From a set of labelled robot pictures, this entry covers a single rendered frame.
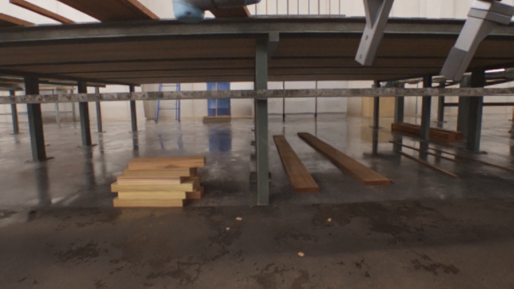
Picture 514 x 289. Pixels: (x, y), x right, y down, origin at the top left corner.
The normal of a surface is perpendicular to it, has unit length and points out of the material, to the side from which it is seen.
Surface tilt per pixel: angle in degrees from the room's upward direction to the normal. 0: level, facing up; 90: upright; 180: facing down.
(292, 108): 90
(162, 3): 89
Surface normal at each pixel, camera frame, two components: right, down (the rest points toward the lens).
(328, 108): 0.02, 0.11
